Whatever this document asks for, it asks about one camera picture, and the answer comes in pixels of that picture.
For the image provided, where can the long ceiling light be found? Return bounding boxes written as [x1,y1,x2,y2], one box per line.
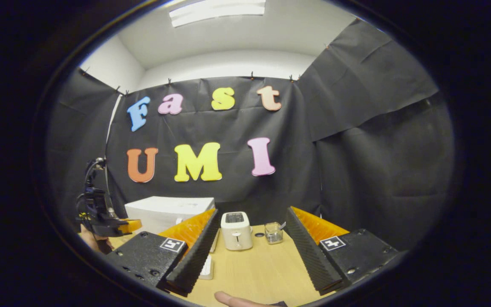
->
[169,0,266,28]

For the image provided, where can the small white rectangular dish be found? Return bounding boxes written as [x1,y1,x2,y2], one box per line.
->
[198,255,214,281]

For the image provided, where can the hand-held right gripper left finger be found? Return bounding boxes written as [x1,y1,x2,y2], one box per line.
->
[107,208,221,298]

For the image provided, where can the black backdrop cloth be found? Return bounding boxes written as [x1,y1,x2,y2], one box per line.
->
[46,19,455,252]

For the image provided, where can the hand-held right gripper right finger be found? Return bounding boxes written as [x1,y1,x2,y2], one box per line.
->
[285,206,401,296]

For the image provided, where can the clear glass jar with spoon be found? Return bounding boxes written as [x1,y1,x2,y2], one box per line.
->
[264,221,286,245]

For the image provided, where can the white toaster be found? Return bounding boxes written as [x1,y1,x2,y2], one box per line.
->
[221,211,254,251]

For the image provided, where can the white microwave oven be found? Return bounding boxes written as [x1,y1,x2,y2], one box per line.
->
[124,196,220,253]

